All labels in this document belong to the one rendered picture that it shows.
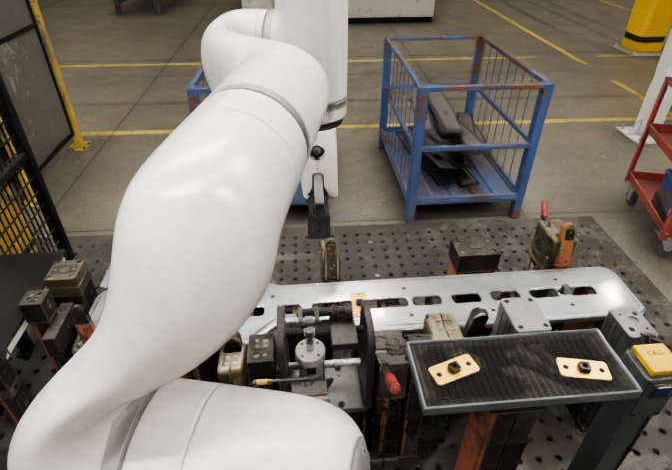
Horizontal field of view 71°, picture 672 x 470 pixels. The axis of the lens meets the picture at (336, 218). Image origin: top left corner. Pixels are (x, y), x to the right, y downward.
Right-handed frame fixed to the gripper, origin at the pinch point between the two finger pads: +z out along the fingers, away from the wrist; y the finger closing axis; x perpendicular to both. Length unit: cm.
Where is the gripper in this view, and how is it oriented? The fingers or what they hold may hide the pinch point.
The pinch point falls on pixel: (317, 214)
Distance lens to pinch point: 70.0
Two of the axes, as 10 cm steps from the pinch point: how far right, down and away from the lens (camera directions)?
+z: 0.0, 8.2, 5.7
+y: -0.9, -5.6, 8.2
